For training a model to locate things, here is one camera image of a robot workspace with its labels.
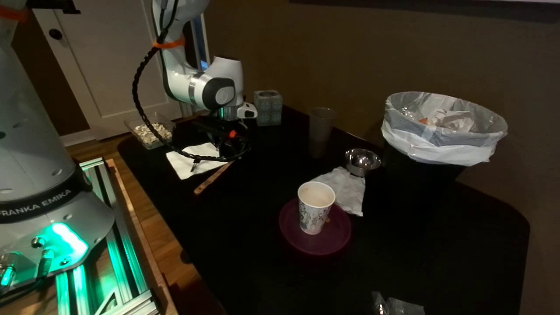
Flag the purple plate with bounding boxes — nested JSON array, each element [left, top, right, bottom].
[[276, 198, 353, 257]]

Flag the wooden spoon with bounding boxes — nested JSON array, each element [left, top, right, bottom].
[[192, 163, 232, 196]]

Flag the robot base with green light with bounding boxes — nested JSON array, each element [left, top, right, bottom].
[[0, 0, 113, 292]]

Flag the white paper napkin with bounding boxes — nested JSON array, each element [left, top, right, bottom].
[[165, 142, 223, 180]]

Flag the patterned paper cup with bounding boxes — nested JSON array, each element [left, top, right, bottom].
[[297, 180, 335, 236]]

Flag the dark plastic tumbler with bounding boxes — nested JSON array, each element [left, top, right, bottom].
[[309, 107, 333, 159]]

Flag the aluminium frame rails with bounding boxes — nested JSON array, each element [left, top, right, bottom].
[[53, 157, 160, 315]]

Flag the white door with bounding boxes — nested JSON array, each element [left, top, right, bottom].
[[29, 0, 155, 140]]

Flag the crumpled white paper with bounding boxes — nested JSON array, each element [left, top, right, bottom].
[[316, 166, 365, 217]]

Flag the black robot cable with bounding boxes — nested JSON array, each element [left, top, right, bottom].
[[130, 0, 228, 164]]

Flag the clear container of popcorn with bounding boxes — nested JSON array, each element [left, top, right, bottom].
[[125, 121, 172, 150]]

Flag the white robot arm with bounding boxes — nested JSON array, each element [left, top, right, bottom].
[[151, 0, 242, 114]]

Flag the small metal bowl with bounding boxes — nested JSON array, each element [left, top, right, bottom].
[[344, 147, 381, 177]]

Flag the bin with white bag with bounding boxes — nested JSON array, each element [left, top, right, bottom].
[[381, 91, 507, 166]]

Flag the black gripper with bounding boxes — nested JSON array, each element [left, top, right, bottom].
[[171, 108, 256, 161]]

